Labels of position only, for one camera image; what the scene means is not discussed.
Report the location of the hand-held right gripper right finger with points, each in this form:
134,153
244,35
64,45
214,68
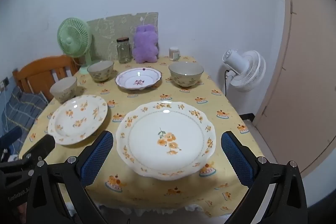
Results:
236,158

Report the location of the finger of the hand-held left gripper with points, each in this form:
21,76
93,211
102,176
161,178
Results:
39,146
10,134

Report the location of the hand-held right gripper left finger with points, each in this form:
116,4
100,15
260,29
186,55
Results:
97,158

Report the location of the small orange floral plate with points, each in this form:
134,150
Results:
78,111

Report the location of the large orange floral plate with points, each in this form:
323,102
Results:
147,140

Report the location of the small floral ceramic bowl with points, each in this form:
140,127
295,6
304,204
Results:
101,75
63,94

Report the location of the red rimmed white plate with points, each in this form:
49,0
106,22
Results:
131,79

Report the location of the large floral ceramic bowl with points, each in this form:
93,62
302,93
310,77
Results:
186,79

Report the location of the blue plaid bedding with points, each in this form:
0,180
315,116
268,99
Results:
23,111

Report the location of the wooden chair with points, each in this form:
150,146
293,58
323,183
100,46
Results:
39,69

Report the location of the yellow printed tablecloth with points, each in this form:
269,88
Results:
183,98

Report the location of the white fan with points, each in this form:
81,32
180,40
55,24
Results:
246,74

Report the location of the beige door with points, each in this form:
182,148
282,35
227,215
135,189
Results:
302,82

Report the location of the glass jar with lid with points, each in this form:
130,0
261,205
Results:
124,53

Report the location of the green desk fan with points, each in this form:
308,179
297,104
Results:
73,37

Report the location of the cotton swab container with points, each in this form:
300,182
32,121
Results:
173,53

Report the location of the purple plush toy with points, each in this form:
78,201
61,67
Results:
145,45

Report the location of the green patterned board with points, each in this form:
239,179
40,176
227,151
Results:
110,29

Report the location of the wall socket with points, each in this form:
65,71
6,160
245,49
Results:
4,82

